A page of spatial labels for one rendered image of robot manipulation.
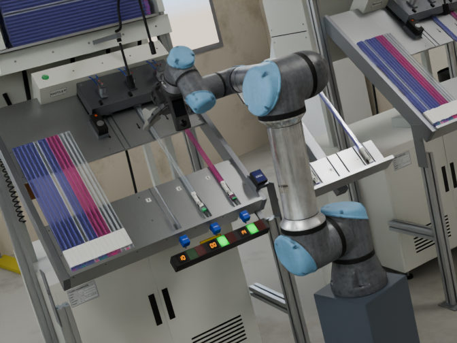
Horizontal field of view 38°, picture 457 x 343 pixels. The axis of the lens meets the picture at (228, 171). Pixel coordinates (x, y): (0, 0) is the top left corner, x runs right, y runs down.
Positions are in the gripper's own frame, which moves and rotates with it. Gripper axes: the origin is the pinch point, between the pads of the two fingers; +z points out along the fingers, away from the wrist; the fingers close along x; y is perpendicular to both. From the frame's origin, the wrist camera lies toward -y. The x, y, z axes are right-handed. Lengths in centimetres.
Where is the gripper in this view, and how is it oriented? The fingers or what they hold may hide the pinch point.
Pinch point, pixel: (164, 125)
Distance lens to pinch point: 218.7
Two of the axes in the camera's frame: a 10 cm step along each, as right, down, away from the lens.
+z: -2.5, 4.7, 8.5
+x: -8.5, 3.2, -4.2
